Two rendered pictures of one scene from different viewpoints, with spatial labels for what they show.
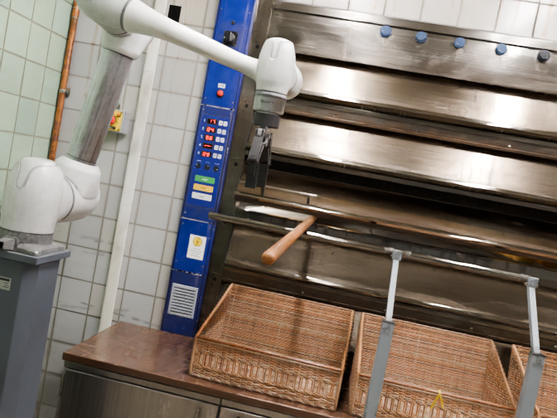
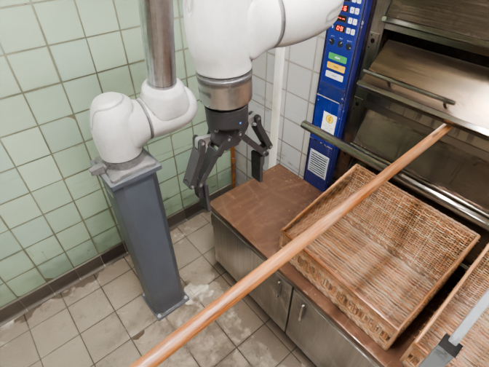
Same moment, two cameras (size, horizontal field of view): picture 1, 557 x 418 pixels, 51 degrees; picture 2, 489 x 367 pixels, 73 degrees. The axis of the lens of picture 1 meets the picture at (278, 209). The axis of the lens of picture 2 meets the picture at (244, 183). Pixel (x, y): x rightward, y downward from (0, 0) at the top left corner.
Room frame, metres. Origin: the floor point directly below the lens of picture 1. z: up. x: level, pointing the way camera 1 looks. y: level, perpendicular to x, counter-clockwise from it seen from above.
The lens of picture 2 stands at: (1.33, -0.29, 1.79)
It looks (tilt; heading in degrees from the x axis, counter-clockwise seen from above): 41 degrees down; 42
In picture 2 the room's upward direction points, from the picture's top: straight up
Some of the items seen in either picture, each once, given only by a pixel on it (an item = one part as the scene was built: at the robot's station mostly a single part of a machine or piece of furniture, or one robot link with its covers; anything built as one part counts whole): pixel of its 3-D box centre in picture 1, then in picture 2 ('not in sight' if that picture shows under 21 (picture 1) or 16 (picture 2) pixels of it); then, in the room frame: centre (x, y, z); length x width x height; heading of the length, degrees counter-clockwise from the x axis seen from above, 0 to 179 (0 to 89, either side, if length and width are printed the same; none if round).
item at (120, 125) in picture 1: (115, 120); not in sight; (2.64, 0.79, 1.46); 0.10 x 0.07 x 0.10; 83
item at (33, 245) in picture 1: (21, 239); (118, 159); (1.76, 0.74, 1.03); 0.22 x 0.18 x 0.06; 173
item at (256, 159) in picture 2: (261, 176); (257, 166); (1.77, 0.07, 1.35); 0.03 x 0.01 x 0.07; 81
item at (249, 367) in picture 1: (278, 340); (369, 244); (2.30, -0.09, 0.72); 0.56 x 0.49 x 0.28; 81
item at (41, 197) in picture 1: (35, 193); (116, 124); (1.79, 0.74, 1.17); 0.18 x 0.16 x 0.22; 170
